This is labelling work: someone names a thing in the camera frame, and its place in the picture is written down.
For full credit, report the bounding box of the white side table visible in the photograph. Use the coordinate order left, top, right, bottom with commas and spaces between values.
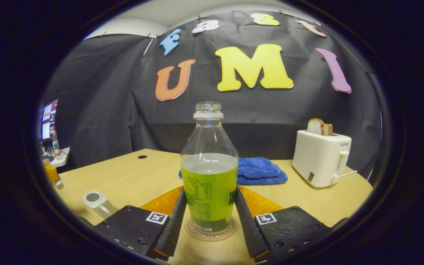
49, 146, 71, 168

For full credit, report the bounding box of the red-capped background bottle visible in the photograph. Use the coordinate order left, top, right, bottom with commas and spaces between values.
51, 126, 61, 157

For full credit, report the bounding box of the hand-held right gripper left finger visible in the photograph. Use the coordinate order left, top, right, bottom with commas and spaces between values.
94, 186, 188, 262

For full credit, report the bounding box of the computer monitor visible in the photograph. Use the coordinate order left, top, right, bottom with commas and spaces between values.
41, 99, 59, 141

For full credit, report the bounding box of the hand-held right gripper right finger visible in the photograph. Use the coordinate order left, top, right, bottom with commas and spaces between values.
234, 185, 332, 262

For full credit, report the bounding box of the blue towel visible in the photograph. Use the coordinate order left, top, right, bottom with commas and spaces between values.
178, 157, 288, 186

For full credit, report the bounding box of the white toaster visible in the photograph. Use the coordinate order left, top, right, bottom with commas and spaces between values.
292, 130, 353, 188

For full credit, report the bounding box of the black backdrop cloth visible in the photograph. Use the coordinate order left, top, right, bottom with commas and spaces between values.
45, 9, 384, 181

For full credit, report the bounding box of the white teacup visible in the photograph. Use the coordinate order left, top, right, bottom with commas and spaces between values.
83, 190, 118, 218

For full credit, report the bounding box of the clear water bottle green label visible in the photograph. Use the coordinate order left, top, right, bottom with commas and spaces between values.
181, 102, 239, 233

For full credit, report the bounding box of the round beige coaster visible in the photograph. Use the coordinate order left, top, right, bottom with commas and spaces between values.
185, 216, 237, 242

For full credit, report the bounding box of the white bread slice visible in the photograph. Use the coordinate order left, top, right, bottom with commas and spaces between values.
306, 118, 325, 136

